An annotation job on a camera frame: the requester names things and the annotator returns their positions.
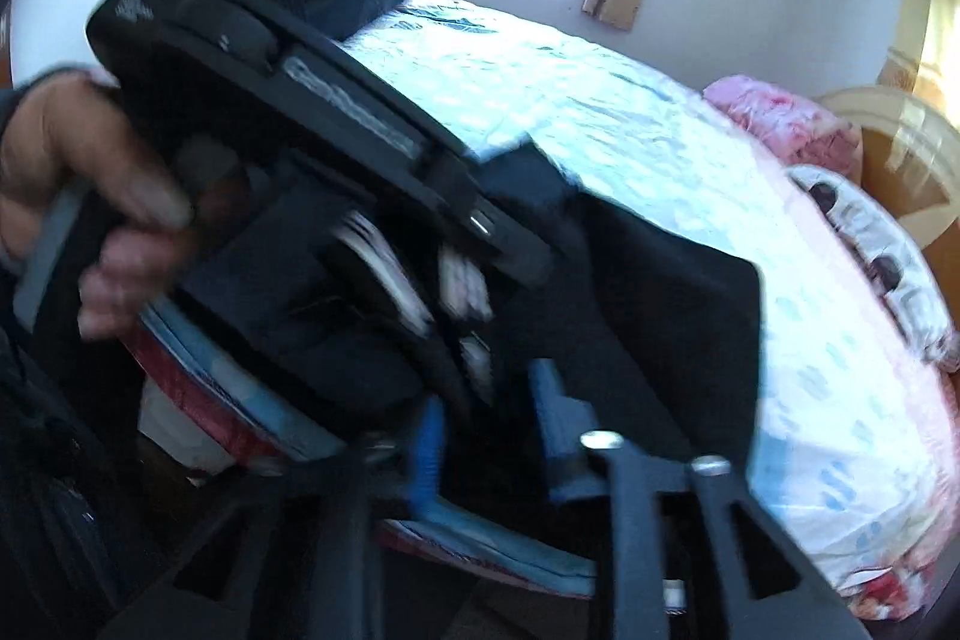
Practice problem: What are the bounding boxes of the bed with dotted pink-blue sheet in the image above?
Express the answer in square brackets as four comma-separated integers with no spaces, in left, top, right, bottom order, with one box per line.
[124,0,960,622]

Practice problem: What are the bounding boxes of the folded pink floral blanket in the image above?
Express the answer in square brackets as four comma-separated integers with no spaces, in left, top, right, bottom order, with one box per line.
[701,74,863,185]

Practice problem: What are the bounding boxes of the person's left hand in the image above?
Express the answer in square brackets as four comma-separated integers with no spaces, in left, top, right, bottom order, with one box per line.
[0,77,196,341]

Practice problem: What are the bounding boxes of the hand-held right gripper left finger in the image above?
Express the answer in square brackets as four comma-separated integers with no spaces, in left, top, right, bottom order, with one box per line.
[97,396,449,640]

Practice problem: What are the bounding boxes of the cream and wood headboard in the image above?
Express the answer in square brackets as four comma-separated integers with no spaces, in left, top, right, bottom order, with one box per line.
[814,85,960,281]

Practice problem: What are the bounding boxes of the black pants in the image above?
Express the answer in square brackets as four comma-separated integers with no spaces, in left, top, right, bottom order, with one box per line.
[202,0,762,521]

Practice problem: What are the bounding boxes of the yellow patterned curtain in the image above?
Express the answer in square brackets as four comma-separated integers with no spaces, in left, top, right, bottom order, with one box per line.
[877,0,960,95]

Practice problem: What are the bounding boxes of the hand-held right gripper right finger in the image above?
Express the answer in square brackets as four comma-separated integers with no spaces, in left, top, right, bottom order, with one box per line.
[527,359,871,640]

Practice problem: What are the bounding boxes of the patterned grey-white pillow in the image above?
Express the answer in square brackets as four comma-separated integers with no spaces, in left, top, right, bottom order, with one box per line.
[784,164,960,372]

